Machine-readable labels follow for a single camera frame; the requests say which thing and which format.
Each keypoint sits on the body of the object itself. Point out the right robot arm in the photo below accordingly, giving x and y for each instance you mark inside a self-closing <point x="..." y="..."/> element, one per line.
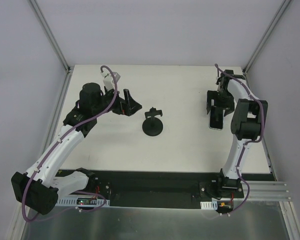
<point x="234" y="97"/>

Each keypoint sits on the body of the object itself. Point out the left white cable duct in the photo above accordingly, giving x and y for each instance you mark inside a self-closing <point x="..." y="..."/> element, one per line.
<point x="77" y="201"/>

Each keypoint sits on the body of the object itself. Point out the left aluminium frame post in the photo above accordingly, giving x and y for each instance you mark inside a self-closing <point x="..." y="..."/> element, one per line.
<point x="34" y="5"/>

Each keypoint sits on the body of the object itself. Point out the black smartphone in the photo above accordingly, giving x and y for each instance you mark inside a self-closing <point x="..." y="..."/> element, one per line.
<point x="216" y="120"/>

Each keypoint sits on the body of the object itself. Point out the right white cable duct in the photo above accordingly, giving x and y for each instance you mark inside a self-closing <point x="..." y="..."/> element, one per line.
<point x="209" y="205"/>

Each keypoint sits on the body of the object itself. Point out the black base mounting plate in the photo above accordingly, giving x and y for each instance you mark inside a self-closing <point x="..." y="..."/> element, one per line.
<point x="157" y="189"/>

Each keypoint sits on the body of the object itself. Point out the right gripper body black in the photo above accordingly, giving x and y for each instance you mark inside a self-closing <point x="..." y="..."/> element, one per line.
<point x="220" y="101"/>

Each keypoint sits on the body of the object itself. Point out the right aluminium frame post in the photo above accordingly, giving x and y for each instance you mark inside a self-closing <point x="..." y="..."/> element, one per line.
<point x="282" y="9"/>

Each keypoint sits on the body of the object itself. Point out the aluminium rail profile front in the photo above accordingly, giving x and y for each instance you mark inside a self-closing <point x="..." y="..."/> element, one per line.
<point x="267" y="191"/>

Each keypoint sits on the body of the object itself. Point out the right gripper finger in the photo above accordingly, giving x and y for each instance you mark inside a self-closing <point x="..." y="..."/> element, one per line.
<point x="228" y="110"/>
<point x="211" y="98"/>

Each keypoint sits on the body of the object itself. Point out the white cable duct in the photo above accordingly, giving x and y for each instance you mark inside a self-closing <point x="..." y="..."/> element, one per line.
<point x="77" y="201"/>
<point x="209" y="205"/>

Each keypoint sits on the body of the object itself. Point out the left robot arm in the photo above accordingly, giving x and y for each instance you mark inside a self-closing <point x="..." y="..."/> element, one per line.
<point x="76" y="126"/>

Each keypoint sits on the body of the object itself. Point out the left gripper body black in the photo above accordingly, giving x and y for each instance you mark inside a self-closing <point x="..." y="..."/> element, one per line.
<point x="120" y="107"/>

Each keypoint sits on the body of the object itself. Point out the aluminium frame post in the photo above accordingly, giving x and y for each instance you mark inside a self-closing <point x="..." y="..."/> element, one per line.
<point x="34" y="5"/>
<point x="282" y="9"/>

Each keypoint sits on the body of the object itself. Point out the black phone stand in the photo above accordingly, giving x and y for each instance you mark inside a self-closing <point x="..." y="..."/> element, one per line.
<point x="153" y="126"/>

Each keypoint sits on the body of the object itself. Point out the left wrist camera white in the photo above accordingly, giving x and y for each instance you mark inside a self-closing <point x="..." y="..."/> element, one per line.
<point x="109" y="81"/>

